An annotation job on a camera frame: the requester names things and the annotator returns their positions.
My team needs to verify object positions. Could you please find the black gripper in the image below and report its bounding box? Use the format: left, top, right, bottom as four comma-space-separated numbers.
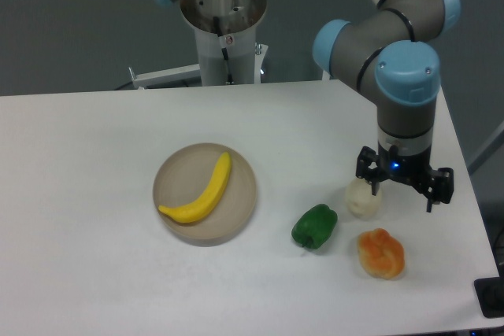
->
355, 146, 454, 212

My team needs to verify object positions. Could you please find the yellow toy banana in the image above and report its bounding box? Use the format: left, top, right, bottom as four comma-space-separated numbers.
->
157, 152, 232, 223

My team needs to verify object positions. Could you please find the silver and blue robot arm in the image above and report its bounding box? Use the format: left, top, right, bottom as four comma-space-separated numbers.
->
155, 0, 461, 205

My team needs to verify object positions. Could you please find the beige round plate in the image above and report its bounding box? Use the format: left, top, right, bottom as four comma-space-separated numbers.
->
153, 143, 258, 246

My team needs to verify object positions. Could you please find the white toy garlic bulb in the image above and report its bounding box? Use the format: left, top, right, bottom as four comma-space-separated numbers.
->
344, 178, 383, 219

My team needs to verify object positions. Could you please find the orange toy bread roll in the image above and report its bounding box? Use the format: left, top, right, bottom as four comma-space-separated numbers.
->
357, 228, 406, 279

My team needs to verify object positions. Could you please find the grey diagonal table leg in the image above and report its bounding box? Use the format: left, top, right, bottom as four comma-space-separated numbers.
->
467, 121, 504, 175

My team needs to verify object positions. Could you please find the green toy bell pepper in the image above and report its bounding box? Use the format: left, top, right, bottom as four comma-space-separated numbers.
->
291, 204, 338, 249

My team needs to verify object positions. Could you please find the black device at table edge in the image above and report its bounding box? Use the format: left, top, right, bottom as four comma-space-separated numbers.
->
474, 277, 503, 319

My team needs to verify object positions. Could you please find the black base cable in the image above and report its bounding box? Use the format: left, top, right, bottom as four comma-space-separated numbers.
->
213, 16, 235, 85

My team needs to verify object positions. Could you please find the white metal frame bracket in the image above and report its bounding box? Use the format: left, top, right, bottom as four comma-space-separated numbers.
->
128, 64, 200, 89

